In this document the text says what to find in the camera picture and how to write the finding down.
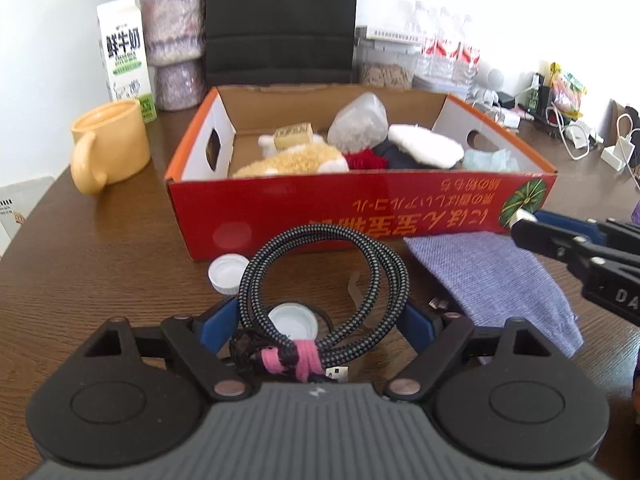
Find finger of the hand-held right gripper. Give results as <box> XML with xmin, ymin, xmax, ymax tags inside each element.
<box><xmin>510</xmin><ymin>208</ymin><xmax>640</xmax><ymax>256</ymax></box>
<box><xmin>512</xmin><ymin>220</ymin><xmax>640</xmax><ymax>277</ymax></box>

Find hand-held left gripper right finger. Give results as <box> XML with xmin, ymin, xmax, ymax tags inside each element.
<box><xmin>383</xmin><ymin>301</ymin><xmax>560</xmax><ymax>404</ymax></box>

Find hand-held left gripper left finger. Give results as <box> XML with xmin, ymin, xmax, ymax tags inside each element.
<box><xmin>75</xmin><ymin>298</ymin><xmax>252</xmax><ymax>403</ymax></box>

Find black braided cable pink tie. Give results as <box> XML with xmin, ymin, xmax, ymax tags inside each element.
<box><xmin>230</xmin><ymin>225</ymin><xmax>411</xmax><ymax>385</ymax></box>

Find white bottle cap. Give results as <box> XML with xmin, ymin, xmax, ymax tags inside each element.
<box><xmin>267</xmin><ymin>302</ymin><xmax>319</xmax><ymax>343</ymax></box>
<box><xmin>209</xmin><ymin>255</ymin><xmax>250</xmax><ymax>295</ymax></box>

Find purple cloth pouch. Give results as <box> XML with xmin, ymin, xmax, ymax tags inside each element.
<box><xmin>404</xmin><ymin>232</ymin><xmax>585</xmax><ymax>358</ymax></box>

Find pale green bag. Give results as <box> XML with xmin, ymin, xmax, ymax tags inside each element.
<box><xmin>462</xmin><ymin>149</ymin><xmax>521</xmax><ymax>172</ymax></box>

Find red cardboard box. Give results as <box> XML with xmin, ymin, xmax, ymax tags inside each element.
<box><xmin>164</xmin><ymin>84</ymin><xmax>558</xmax><ymax>262</ymax></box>

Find white fuzzy cloth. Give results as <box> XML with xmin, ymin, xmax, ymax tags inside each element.
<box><xmin>387</xmin><ymin>124</ymin><xmax>465</xmax><ymax>169</ymax></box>

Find dark navy cloth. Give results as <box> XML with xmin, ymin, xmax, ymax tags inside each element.
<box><xmin>372</xmin><ymin>140</ymin><xmax>426</xmax><ymax>171</ymax></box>

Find yellow white plush toy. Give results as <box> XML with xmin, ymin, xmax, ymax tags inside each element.
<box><xmin>231</xmin><ymin>132</ymin><xmax>351</xmax><ymax>179</ymax></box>

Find translucent plastic bag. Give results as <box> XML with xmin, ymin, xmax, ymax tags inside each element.
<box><xmin>327</xmin><ymin>92</ymin><xmax>390</xmax><ymax>154</ymax></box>

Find clear rubber strip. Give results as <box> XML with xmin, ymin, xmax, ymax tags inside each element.
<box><xmin>346</xmin><ymin>271</ymin><xmax>366</xmax><ymax>321</ymax></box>

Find white plug adapter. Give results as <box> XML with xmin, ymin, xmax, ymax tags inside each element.
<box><xmin>562</xmin><ymin>117</ymin><xmax>599</xmax><ymax>151</ymax></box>

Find brown cardboard item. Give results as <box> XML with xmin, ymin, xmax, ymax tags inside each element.
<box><xmin>610</xmin><ymin>100</ymin><xmax>640</xmax><ymax>137</ymax></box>

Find small green bottle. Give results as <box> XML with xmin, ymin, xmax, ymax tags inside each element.
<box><xmin>527</xmin><ymin>72</ymin><xmax>544</xmax><ymax>111</ymax></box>

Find yellow green snack packet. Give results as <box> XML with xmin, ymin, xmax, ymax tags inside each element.
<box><xmin>549</xmin><ymin>62</ymin><xmax>587</xmax><ymax>119</ymax></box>

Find white robot speaker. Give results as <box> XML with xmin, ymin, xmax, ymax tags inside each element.
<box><xmin>472</xmin><ymin>67</ymin><xmax>506</xmax><ymax>104</ymax></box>

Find red fuzzy cloth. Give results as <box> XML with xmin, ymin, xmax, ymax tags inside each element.
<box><xmin>345</xmin><ymin>147</ymin><xmax>389</xmax><ymax>172</ymax></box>

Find white tin box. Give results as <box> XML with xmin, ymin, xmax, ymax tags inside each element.
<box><xmin>415</xmin><ymin>72</ymin><xmax>471</xmax><ymax>99</ymax></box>

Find small tan box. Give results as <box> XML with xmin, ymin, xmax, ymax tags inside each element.
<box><xmin>272</xmin><ymin>122</ymin><xmax>315</xmax><ymax>150</ymax></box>

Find yellow ceramic mug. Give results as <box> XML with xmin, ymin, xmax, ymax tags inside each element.
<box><xmin>69</xmin><ymin>99</ymin><xmax>152</xmax><ymax>196</ymax></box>

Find white printed booklet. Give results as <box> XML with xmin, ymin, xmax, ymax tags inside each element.
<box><xmin>0</xmin><ymin>176</ymin><xmax>56</xmax><ymax>259</ymax></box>

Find clear seed container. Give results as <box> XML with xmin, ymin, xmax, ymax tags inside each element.
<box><xmin>356</xmin><ymin>37</ymin><xmax>421</xmax><ymax>90</ymax></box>

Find flat white box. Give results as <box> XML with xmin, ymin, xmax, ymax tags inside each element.
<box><xmin>364</xmin><ymin>25</ymin><xmax>426</xmax><ymax>44</ymax></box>

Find white green milk carton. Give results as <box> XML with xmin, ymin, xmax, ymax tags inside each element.
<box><xmin>96</xmin><ymin>0</ymin><xmax>157</xmax><ymax>124</ymax></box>

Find mottled purple vase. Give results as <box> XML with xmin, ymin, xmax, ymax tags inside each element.
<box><xmin>139</xmin><ymin>0</ymin><xmax>208</xmax><ymax>112</ymax></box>

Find black paper bag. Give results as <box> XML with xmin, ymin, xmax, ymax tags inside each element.
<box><xmin>205</xmin><ymin>0</ymin><xmax>360</xmax><ymax>87</ymax></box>

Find white charger block with cable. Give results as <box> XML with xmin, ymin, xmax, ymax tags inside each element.
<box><xmin>600</xmin><ymin>112</ymin><xmax>640</xmax><ymax>174</ymax></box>

